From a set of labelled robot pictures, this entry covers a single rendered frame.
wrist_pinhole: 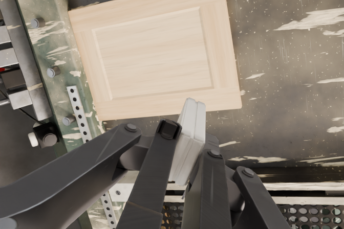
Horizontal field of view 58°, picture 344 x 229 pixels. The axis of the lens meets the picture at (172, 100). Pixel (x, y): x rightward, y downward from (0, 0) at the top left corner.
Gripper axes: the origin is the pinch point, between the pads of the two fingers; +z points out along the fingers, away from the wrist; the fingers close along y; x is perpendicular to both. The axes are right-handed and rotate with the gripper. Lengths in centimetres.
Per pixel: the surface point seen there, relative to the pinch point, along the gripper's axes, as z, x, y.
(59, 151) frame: 116, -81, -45
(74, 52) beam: 61, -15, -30
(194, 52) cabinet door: 57, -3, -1
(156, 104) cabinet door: 59, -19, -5
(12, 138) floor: 119, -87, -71
